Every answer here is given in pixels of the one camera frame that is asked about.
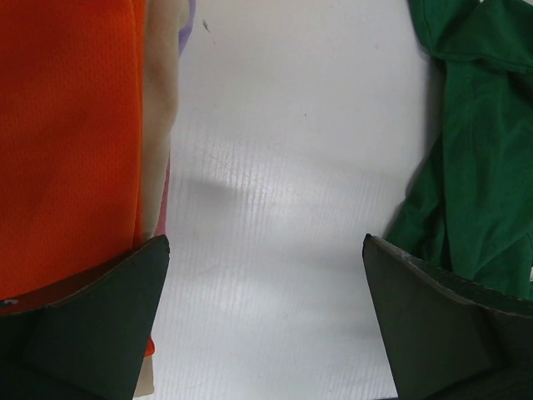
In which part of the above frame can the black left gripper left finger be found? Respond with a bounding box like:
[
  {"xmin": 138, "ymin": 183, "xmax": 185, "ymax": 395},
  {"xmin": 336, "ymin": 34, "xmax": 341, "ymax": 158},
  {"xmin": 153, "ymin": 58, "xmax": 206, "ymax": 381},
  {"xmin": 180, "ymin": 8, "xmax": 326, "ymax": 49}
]
[{"xmin": 1, "ymin": 235, "xmax": 170, "ymax": 399}]

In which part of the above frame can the pink folded t-shirt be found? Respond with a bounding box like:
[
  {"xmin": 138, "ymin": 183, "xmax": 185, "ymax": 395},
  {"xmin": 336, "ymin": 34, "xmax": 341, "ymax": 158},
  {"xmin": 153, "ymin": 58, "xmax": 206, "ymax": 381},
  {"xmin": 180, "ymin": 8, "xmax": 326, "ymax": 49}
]
[{"xmin": 154, "ymin": 157, "xmax": 171, "ymax": 236}]

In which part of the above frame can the beige folded t-shirt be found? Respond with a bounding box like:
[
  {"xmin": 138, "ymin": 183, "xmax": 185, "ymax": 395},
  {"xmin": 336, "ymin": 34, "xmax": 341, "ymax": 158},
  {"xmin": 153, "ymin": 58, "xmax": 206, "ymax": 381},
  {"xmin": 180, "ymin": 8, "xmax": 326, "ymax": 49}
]
[{"xmin": 132, "ymin": 0, "xmax": 191, "ymax": 398}]

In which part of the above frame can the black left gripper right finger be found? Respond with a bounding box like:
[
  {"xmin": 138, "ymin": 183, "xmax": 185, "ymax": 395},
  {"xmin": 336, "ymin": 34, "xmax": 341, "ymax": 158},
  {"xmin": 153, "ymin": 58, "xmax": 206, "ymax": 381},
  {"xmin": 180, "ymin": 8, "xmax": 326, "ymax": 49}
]
[{"xmin": 362, "ymin": 235, "xmax": 532, "ymax": 399}]

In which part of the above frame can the orange folded t-shirt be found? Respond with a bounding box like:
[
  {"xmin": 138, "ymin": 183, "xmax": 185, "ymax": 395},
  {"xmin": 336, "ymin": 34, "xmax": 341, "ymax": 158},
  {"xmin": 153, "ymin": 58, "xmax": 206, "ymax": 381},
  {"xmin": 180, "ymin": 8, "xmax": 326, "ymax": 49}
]
[{"xmin": 0, "ymin": 0, "xmax": 157, "ymax": 301}]

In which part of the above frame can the green t-shirt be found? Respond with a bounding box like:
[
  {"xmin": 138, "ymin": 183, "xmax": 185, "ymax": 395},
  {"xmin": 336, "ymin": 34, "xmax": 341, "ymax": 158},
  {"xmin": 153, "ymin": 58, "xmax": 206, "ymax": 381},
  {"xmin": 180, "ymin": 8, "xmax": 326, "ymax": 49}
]
[{"xmin": 386, "ymin": 1, "xmax": 532, "ymax": 300}]

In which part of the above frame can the lilac folded t-shirt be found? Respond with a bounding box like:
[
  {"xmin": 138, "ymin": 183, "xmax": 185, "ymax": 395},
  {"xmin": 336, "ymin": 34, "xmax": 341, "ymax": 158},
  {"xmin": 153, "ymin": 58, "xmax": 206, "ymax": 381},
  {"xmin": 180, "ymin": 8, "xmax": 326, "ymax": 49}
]
[{"xmin": 179, "ymin": 0, "xmax": 197, "ymax": 55}]

